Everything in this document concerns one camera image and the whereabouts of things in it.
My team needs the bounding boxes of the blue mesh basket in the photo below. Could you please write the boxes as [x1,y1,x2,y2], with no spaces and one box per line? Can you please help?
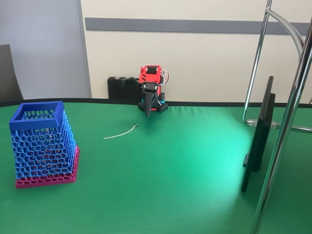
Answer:
[9,101,77,180]

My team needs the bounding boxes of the black box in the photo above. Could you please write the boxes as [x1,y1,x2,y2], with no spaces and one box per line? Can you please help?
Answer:
[108,76,143,99]

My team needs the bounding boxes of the green table cloth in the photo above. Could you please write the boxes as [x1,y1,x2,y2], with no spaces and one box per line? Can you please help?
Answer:
[0,98,312,234]

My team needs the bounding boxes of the clear plastic clip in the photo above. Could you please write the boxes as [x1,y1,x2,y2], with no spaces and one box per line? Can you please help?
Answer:
[247,118,280,129]

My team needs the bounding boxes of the black monitor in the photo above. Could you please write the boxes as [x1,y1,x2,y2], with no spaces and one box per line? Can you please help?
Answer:
[240,76,276,193]

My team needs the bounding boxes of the chrome tube stand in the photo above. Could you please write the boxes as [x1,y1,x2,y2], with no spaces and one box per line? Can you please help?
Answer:
[242,0,312,234]

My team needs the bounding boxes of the dark chair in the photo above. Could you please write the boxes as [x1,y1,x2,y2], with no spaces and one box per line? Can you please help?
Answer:
[0,44,24,103]

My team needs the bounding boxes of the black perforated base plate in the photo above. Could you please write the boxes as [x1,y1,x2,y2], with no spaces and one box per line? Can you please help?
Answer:
[137,100,169,114]

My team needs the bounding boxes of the white and red servo cable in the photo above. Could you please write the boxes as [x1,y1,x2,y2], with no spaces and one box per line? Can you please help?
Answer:
[160,69,171,86]

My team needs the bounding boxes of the wrist camera board with mount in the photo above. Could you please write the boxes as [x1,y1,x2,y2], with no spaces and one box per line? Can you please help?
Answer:
[122,77,138,87]

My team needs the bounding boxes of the grey wall rail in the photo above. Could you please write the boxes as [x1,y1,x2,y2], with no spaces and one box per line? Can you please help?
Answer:
[84,17,312,35]

